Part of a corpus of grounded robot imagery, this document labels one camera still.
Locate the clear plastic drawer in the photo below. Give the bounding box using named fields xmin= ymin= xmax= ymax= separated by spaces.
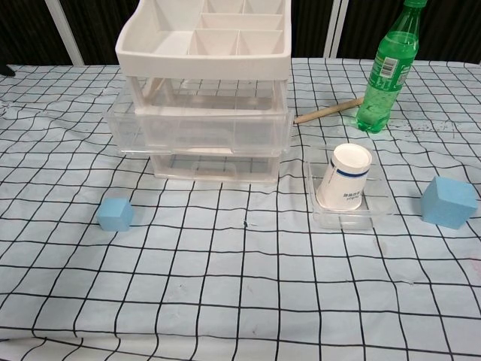
xmin=103 ymin=89 xmax=295 ymax=156
xmin=152 ymin=152 xmax=281 ymax=184

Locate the white drawer organizer frame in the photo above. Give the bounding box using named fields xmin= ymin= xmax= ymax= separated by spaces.
xmin=114 ymin=0 xmax=293 ymax=184

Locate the small blue foam cube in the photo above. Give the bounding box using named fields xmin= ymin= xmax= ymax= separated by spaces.
xmin=96 ymin=198 xmax=135 ymax=232

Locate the checkered tablecloth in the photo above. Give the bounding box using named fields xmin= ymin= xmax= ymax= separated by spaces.
xmin=0 ymin=56 xmax=481 ymax=361

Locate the white paper cup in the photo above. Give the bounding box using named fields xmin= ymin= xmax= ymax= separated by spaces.
xmin=315 ymin=143 xmax=374 ymax=211

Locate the wooden stick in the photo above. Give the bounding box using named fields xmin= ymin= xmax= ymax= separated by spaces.
xmin=293 ymin=96 xmax=365 ymax=124

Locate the clear plastic tray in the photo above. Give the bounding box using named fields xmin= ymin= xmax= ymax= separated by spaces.
xmin=306 ymin=144 xmax=395 ymax=230

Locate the green plastic bottle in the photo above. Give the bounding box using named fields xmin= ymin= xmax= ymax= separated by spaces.
xmin=355 ymin=0 xmax=421 ymax=133

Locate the large blue foam cube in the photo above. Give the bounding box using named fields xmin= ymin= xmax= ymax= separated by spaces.
xmin=419 ymin=175 xmax=478 ymax=229

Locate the black pleated curtain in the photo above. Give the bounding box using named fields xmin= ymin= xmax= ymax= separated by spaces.
xmin=0 ymin=0 xmax=481 ymax=67

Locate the white screen frame post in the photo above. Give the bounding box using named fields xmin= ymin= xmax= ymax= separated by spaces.
xmin=322 ymin=0 xmax=349 ymax=59
xmin=47 ymin=0 xmax=84 ymax=67

